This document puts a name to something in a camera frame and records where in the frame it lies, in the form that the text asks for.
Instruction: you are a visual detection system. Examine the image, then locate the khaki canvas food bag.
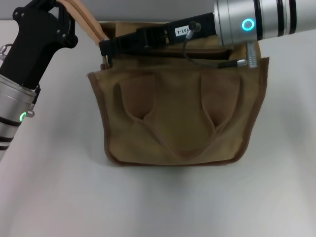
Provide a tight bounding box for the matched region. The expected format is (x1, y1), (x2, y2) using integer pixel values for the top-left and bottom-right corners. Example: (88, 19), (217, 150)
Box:
(58, 0), (270, 165)

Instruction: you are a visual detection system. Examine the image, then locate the left gripper cable with connector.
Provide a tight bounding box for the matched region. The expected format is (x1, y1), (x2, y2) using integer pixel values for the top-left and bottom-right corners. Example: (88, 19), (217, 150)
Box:
(0, 43), (13, 61)

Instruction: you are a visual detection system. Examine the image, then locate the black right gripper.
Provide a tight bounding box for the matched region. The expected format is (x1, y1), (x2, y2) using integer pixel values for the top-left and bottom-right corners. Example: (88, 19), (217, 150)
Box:
(99, 12), (223, 67)

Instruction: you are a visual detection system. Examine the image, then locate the right gripper cable with connectors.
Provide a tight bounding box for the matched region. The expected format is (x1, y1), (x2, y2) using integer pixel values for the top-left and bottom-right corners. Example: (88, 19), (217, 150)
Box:
(182, 21), (259, 69)

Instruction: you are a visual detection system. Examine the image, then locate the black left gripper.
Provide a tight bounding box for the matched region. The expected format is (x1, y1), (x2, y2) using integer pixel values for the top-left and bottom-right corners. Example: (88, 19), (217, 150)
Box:
(0, 0), (79, 90)

